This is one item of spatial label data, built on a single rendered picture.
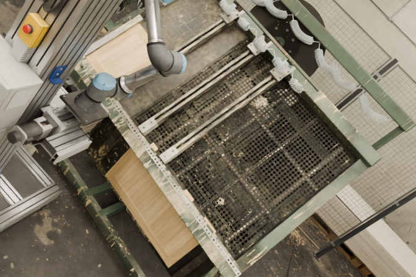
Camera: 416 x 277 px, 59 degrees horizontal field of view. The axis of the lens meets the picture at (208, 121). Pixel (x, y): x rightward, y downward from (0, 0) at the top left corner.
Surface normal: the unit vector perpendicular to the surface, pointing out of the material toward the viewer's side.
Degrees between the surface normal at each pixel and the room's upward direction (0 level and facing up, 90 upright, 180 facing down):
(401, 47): 90
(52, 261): 0
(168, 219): 90
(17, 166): 0
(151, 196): 90
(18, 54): 90
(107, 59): 54
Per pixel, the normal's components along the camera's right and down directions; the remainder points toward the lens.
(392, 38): -0.34, 0.24
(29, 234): 0.65, -0.64
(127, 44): 0.00, -0.29
